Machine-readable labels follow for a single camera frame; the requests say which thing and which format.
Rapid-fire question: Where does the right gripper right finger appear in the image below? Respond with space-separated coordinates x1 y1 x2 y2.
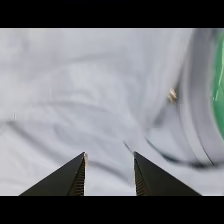
133 151 202 197

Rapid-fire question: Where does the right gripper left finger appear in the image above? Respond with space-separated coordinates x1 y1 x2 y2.
19 151 87 197

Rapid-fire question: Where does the white shirt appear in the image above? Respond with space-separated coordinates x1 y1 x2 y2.
0 27 224 197

